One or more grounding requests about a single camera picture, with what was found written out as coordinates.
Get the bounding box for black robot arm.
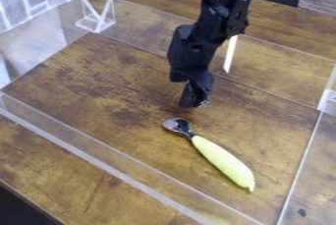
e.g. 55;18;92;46
168;0;252;108

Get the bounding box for clear acrylic triangular bracket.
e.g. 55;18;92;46
75;0;116;33

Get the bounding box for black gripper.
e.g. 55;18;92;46
167;24;223;108

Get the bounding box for green handled metal spoon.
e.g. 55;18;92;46
163;117;256;192

